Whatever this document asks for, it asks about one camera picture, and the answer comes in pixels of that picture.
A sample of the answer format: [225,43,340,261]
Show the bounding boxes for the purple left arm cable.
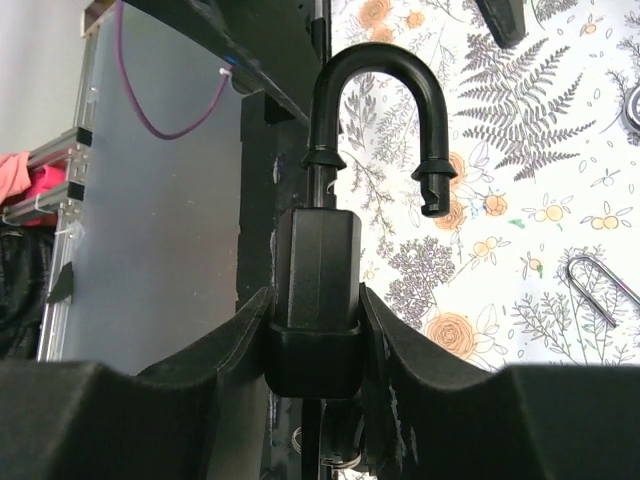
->
[115,0,231,141]

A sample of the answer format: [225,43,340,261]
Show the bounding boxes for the black Kaijing padlock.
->
[265,43,457,399]

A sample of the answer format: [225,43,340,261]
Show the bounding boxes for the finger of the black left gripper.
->
[127,0,331,124]
[475,0,526,49]

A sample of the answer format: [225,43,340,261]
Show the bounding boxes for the large brass padlock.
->
[566,82,640,329]

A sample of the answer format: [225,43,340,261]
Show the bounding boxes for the aluminium frame rail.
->
[1,1,116,361]

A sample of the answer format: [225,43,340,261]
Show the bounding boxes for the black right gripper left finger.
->
[1,288,273,479]

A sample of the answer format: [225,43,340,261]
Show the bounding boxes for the black-headed key bunch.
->
[291,393,368,479]

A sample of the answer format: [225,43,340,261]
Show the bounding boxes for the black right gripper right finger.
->
[360,287,639,479]

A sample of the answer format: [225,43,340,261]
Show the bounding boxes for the floral patterned table mat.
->
[332,1,639,370]

